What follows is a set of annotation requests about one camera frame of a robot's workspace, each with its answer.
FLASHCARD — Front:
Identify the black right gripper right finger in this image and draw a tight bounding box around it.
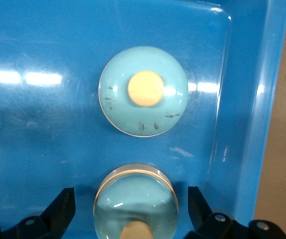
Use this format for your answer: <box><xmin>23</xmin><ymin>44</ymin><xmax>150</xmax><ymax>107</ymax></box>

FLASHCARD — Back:
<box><xmin>185</xmin><ymin>185</ymin><xmax>286</xmax><ymax>239</ymax></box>

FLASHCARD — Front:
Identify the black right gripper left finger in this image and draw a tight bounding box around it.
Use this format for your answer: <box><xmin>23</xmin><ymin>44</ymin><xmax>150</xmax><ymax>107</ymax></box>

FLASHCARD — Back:
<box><xmin>0</xmin><ymin>186</ymin><xmax>77</xmax><ymax>239</ymax></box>

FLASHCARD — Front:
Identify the light blue call bell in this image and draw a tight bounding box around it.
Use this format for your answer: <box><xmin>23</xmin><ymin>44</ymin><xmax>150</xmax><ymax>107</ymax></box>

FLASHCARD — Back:
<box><xmin>93</xmin><ymin>163</ymin><xmax>180</xmax><ymax>239</ymax></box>
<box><xmin>97</xmin><ymin>45</ymin><xmax>190</xmax><ymax>138</ymax></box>

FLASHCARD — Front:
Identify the blue plastic tray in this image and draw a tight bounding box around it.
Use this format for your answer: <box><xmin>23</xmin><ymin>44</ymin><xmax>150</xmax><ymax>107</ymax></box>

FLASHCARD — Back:
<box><xmin>0</xmin><ymin>0</ymin><xmax>286</xmax><ymax>239</ymax></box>

